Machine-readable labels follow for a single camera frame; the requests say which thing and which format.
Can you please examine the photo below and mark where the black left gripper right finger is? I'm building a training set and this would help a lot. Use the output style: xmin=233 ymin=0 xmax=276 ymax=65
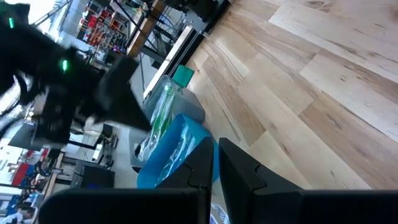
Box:
xmin=219 ymin=138 xmax=398 ymax=224

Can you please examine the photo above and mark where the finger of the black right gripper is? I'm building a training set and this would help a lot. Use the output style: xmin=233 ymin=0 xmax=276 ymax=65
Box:
xmin=98 ymin=57 xmax=152 ymax=131

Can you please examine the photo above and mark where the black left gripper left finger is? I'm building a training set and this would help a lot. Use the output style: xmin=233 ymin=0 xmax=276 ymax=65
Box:
xmin=39 ymin=136 xmax=215 ymax=224

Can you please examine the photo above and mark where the green toothbrush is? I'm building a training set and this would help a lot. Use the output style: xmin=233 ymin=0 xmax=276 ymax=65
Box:
xmin=138 ymin=93 xmax=170 ymax=162
xmin=149 ymin=83 xmax=177 ymax=141

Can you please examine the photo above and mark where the blue toothbrush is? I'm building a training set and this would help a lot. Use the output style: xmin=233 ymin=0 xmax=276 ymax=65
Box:
xmin=210 ymin=202 xmax=230 ymax=224
xmin=157 ymin=124 xmax=197 ymax=184

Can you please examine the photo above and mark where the blue plastic bin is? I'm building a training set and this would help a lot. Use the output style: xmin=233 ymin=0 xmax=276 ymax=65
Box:
xmin=136 ymin=113 xmax=220 ymax=190

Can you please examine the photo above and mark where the black monitor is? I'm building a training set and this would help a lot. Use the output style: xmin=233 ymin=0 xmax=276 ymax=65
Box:
xmin=71 ymin=161 xmax=116 ymax=189

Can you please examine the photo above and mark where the green mat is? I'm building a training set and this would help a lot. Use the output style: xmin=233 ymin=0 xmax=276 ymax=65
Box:
xmin=172 ymin=64 xmax=195 ymax=88

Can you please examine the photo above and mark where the shelf with red bins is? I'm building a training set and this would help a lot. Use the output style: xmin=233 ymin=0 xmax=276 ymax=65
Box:
xmin=76 ymin=1 xmax=131 ymax=54

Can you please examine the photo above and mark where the red storage bin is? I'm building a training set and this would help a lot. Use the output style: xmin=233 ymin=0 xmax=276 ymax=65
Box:
xmin=11 ymin=162 xmax=31 ymax=187

